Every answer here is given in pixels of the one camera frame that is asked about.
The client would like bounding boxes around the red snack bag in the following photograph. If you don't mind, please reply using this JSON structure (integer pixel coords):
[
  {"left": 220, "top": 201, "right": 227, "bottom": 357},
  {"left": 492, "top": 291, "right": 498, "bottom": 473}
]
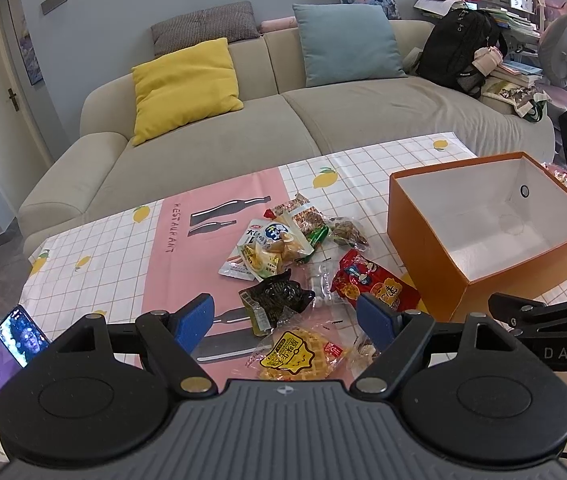
[{"left": 330, "top": 249, "right": 421, "bottom": 312}]

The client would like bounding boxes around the black seaweed snack packet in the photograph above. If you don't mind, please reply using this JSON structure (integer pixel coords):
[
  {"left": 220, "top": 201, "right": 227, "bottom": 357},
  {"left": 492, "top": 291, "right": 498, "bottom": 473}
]
[{"left": 239, "top": 269, "right": 316, "bottom": 337}]

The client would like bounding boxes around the yellow waffle packet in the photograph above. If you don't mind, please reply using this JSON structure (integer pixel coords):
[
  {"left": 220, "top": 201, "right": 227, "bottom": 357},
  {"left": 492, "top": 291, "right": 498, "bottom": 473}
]
[{"left": 250, "top": 327, "right": 349, "bottom": 382}]

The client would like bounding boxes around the white gluten stick packet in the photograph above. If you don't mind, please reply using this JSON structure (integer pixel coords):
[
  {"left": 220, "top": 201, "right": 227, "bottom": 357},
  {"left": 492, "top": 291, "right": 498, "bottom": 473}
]
[{"left": 218, "top": 226, "right": 258, "bottom": 282}]

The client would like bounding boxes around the clear packet of brown nuts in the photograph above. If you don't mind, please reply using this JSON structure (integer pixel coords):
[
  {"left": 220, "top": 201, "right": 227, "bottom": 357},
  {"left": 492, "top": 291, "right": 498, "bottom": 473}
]
[{"left": 328, "top": 217, "right": 369, "bottom": 252}]

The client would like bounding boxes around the bread bun packet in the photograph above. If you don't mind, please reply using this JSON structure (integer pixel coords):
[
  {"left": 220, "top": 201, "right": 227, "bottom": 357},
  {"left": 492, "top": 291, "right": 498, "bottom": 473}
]
[{"left": 236, "top": 219, "right": 314, "bottom": 281}]

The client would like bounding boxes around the peanut snack packet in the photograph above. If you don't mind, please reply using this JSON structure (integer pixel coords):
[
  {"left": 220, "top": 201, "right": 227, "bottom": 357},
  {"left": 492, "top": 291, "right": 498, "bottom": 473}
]
[{"left": 271, "top": 193, "right": 327, "bottom": 237}]

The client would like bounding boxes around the green sausage stick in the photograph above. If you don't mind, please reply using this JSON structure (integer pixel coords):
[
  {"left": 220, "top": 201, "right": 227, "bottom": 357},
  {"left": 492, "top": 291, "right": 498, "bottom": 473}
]
[{"left": 295, "top": 224, "right": 330, "bottom": 264}]

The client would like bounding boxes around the orange cardboard box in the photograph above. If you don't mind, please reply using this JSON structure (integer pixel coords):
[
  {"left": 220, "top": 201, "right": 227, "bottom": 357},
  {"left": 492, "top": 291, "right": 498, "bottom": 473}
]
[{"left": 387, "top": 152, "right": 567, "bottom": 322}]

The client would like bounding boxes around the pink white lemon tablecloth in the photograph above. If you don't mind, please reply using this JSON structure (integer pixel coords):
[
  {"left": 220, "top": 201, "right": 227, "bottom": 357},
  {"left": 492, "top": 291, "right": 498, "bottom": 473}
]
[{"left": 20, "top": 132, "right": 567, "bottom": 385}]

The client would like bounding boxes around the smartphone with lit screen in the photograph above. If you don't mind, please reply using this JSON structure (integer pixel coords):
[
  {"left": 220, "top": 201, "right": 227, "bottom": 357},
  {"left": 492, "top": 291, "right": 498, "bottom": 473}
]
[{"left": 0, "top": 304, "right": 50, "bottom": 367}]

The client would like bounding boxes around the stack of books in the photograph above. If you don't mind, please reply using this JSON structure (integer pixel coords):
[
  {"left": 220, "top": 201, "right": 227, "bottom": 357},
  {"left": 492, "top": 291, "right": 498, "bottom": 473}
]
[{"left": 491, "top": 60, "right": 543, "bottom": 88}]

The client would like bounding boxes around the grey desk chair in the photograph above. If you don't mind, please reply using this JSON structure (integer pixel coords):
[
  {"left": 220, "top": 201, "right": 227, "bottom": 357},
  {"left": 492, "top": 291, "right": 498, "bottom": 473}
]
[{"left": 537, "top": 14, "right": 567, "bottom": 112}]

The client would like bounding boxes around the beige fabric sofa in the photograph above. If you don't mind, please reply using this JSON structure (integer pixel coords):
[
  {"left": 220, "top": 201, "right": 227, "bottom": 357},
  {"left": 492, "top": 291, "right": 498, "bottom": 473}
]
[{"left": 18, "top": 28, "right": 555, "bottom": 257}]

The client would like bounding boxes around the yellow cushion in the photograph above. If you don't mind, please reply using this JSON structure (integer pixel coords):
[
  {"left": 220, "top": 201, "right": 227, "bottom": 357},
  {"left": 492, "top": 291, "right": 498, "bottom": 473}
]
[{"left": 131, "top": 37, "right": 243, "bottom": 146}]

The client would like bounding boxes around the black backpack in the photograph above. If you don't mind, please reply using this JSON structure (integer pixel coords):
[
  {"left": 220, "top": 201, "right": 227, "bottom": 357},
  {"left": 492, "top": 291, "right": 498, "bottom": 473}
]
[{"left": 416, "top": 9, "right": 508, "bottom": 99}]

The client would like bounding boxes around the light blue cushion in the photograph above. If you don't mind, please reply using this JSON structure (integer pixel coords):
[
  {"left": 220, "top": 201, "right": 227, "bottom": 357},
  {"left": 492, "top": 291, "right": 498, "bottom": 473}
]
[{"left": 293, "top": 4, "right": 405, "bottom": 88}]

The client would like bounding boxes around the grey textured cushion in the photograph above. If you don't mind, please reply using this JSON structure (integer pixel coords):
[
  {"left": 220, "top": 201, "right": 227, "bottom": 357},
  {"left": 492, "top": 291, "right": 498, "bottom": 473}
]
[{"left": 151, "top": 1, "right": 259, "bottom": 58}]

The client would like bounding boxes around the pink rolled blanket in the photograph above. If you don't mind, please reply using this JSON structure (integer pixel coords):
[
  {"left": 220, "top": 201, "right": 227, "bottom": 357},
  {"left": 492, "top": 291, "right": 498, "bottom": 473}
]
[{"left": 259, "top": 16, "right": 297, "bottom": 34}]

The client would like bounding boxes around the grey wall switch plate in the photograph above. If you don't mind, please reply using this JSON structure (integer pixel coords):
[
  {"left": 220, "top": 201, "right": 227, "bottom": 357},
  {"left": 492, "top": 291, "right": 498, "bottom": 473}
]
[{"left": 40, "top": 0, "right": 67, "bottom": 15}]

